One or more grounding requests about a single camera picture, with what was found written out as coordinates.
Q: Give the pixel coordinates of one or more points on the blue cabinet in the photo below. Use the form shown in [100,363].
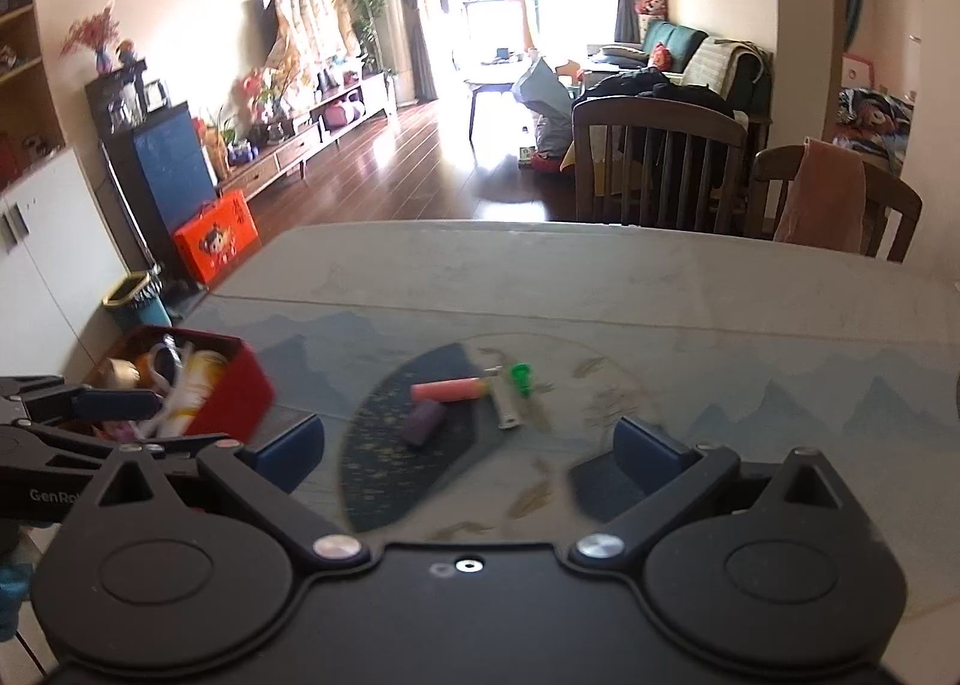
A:
[169,160]

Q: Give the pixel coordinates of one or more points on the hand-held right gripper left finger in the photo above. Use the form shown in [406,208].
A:
[289,452]

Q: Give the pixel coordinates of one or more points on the coffee table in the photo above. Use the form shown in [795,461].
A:
[495,81]

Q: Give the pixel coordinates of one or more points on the red floor cushion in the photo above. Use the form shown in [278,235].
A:
[546,164]

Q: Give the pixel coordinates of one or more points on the white plastic tool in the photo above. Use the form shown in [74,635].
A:
[504,404]

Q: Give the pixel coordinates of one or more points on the wooden tv cabinet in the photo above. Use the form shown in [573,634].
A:
[300,145]

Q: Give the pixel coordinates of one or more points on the small green plastic piece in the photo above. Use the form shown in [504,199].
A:
[521,379]

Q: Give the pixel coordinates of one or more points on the white plastic bag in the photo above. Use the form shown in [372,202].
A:
[544,104]

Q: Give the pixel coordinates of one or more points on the white bottle with yellow label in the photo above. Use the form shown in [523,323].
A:
[199,385]

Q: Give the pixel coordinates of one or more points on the white plastic spoon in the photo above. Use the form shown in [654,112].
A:
[166,392]

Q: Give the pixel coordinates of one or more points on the teal sofa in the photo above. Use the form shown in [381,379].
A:
[667,36]

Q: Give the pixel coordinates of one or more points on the wooden bookshelf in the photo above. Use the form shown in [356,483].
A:
[22,55]

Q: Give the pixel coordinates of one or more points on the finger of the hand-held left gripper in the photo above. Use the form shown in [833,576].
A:
[120,404]
[67,449]

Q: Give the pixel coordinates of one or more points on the wooden slatted chair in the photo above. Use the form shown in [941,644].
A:
[600,130]

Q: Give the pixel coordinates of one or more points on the vase of red flowers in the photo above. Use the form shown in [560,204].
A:
[94,36]

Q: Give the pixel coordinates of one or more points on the cream sofa blanket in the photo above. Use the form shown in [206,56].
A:
[720,63]

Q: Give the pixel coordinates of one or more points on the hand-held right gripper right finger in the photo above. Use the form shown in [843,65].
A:
[643,456]

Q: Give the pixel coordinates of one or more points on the floral fabric cover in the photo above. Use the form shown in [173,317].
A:
[307,25]

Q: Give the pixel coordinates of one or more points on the white cabinet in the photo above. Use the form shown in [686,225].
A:
[52,265]

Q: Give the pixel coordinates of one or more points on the orange gift box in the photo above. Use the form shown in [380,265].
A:
[217,235]

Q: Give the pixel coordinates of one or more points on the teal trash bin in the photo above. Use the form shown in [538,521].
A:
[139,302]

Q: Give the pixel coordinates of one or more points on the red tin box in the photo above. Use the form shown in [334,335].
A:
[232,392]

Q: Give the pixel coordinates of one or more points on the pink tube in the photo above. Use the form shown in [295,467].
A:
[446,390]

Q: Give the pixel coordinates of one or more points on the pink towel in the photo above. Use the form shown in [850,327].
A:
[821,194]

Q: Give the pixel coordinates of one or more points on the person's left hand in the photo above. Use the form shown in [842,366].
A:
[11,595]

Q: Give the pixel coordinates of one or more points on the green potted plant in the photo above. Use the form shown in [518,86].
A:
[371,18]

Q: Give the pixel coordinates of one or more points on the wooden chair with towel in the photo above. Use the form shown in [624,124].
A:
[892,198]

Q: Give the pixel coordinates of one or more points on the dark clothes pile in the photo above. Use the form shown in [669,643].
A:
[652,89]

